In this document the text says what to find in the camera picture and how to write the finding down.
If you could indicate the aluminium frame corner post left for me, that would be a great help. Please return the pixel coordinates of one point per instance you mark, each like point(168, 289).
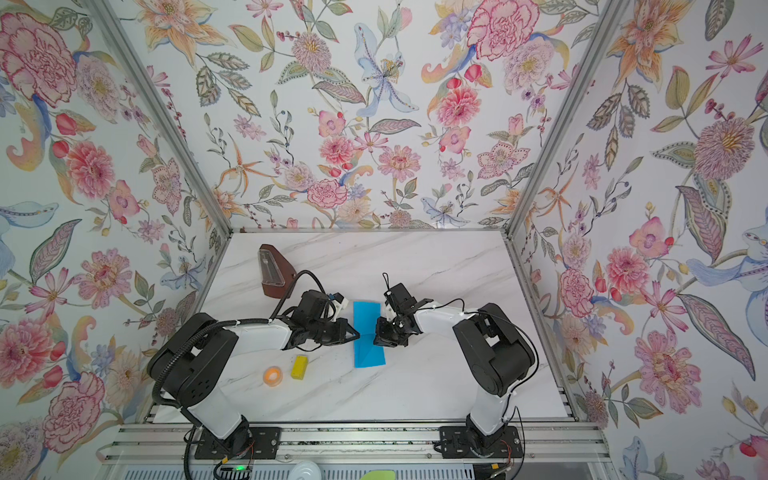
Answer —
point(104, 17)

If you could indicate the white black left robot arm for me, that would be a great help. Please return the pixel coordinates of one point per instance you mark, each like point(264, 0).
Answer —
point(186, 370)

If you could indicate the blue square paper sheet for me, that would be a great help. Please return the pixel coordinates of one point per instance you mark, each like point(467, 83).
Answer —
point(365, 318)

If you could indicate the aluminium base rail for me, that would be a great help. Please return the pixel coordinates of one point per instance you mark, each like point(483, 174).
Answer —
point(545, 441)

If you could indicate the white round object below rail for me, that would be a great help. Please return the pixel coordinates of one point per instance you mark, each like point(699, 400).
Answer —
point(305, 470)

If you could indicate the brown wooden metronome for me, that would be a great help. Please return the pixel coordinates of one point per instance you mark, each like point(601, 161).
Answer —
point(277, 272)

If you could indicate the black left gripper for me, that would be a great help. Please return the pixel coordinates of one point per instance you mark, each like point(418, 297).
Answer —
point(342, 327)

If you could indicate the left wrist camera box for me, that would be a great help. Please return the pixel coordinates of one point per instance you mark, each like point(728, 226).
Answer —
point(339, 303)

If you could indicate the orange tape roll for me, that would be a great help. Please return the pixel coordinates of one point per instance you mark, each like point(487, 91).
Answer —
point(273, 377)

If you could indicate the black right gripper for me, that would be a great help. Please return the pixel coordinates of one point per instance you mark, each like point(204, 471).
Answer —
point(383, 337)

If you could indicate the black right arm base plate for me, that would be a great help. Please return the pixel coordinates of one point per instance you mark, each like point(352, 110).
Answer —
point(462, 442)

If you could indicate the aluminium frame corner post right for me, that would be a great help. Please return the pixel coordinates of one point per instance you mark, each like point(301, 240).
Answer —
point(606, 25)

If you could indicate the aluminium frame corner post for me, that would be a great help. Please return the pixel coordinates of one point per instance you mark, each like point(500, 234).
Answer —
point(104, 17)
point(606, 25)

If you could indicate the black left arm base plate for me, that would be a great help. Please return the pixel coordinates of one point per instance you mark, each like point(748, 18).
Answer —
point(237, 443)

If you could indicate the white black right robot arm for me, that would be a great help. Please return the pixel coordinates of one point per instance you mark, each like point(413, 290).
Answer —
point(498, 354)

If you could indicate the green object below rail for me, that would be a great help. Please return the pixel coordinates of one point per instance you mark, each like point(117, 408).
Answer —
point(379, 475)

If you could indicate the yellow cylinder block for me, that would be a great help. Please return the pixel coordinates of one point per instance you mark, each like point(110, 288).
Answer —
point(299, 368)

